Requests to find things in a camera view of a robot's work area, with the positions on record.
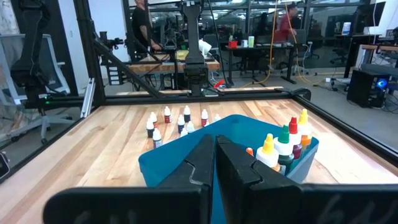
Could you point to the small purple food coloring bottle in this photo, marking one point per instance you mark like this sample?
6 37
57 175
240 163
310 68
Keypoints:
157 140

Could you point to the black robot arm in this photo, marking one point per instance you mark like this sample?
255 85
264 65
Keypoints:
171 37

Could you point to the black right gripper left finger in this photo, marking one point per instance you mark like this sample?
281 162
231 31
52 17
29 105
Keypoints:
186 193

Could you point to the black office desk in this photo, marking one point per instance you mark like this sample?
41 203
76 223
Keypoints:
264 46

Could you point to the small navy food coloring bottle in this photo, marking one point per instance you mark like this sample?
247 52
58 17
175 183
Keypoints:
186 115

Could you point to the red box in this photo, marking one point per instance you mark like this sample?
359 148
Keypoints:
233 44

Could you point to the red plastic object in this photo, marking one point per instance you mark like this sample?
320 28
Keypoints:
219 84

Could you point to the small black food coloring bottle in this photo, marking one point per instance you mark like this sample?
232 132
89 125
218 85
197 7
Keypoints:
150 130

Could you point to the large green food coloring bottle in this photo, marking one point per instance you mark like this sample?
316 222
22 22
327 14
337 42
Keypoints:
284 137

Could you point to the small blue food coloring bottle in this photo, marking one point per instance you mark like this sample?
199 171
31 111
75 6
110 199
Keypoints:
181 123

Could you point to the white laptop screen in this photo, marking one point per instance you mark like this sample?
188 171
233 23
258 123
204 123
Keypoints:
346 28

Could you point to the person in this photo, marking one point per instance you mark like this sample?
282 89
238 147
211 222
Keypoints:
140 25
284 26

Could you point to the large yellow food coloring bottle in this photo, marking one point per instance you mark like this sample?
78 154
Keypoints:
268 155

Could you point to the black computer tower blue light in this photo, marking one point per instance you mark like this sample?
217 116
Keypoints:
360 90

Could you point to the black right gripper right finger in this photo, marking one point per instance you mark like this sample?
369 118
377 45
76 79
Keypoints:
248 193

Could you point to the silver aluminium extrusion bar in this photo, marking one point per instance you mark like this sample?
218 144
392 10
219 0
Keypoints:
88 96

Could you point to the large orange food coloring bottle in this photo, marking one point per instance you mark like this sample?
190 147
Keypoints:
249 151

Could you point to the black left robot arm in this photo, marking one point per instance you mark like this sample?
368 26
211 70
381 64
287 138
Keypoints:
192 31

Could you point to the white bag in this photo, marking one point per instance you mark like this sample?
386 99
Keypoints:
205 46

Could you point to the black office chair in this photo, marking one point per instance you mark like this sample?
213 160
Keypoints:
306 37

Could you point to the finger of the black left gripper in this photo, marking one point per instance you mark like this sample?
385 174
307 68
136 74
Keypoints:
193 90
199 90

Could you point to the grey office chair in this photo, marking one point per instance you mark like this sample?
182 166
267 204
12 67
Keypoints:
54 62

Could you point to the blue plastic bin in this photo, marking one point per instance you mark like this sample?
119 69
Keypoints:
174 161

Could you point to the black frame-mounted camera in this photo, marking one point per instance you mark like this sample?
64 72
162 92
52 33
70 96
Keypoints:
107 40

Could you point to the wooden top desk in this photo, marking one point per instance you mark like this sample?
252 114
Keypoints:
373 47

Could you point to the black aluminium table frame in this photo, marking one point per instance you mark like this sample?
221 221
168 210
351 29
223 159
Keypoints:
248 95

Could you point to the large red food coloring bottle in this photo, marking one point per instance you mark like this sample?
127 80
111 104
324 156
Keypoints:
293 124

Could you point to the white labelled drawer unit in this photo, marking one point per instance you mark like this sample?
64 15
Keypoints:
113 74

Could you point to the large golden yellow coloring bottle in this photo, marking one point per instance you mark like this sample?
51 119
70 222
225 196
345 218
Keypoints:
303 116

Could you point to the small olive green coloring bottle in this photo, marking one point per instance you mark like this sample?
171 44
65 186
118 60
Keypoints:
184 132

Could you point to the small brown food coloring bottle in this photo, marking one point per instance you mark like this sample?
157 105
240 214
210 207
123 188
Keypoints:
167 115

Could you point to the green white cup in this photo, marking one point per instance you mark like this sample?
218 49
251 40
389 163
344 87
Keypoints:
251 41

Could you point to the wooden workstation table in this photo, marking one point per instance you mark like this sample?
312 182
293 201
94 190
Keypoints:
168 67

